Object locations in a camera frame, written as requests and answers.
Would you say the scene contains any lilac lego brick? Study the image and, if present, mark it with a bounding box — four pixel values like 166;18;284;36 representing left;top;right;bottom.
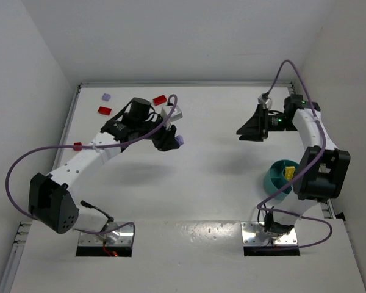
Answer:
102;93;111;101
175;135;184;146

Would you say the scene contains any red lego brick top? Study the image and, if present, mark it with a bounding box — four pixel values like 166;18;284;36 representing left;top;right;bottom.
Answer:
152;95;167;106

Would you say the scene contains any long yellow lego brick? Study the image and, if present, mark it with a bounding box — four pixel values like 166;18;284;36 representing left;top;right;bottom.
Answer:
284;166;295;181

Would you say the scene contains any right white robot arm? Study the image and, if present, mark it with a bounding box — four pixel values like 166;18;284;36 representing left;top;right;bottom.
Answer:
236;93;351;235

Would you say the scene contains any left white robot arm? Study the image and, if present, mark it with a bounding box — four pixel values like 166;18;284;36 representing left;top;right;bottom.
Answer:
28;95;183;235

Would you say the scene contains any teal divided round container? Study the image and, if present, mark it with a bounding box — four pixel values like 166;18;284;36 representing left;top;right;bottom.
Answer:
263;159;298;195

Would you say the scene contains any red lego brick left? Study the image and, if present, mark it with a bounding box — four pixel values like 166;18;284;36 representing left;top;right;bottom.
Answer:
98;106;112;116

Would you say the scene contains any small red lego brick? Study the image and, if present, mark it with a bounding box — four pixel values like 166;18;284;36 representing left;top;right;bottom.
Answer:
73;142;82;151

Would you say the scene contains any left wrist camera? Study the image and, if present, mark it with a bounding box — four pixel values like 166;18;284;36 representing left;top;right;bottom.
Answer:
160;105;183;122

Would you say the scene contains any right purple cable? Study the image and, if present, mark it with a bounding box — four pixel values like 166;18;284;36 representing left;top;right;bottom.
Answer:
257;59;333;250

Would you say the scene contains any purple cable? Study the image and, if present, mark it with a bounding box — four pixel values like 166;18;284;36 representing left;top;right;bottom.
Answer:
5;93;178;237
257;59;333;250

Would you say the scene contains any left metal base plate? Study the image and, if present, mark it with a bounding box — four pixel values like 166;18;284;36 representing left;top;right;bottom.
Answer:
78;222;135;247

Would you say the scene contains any metal base plate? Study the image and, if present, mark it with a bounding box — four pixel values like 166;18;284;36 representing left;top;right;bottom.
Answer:
241;222;298;248
78;222;135;247

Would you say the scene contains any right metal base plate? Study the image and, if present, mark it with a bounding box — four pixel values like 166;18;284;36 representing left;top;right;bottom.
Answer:
241;222;298;248

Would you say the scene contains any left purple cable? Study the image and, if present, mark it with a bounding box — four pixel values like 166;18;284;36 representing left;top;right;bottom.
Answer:
5;93;178;237

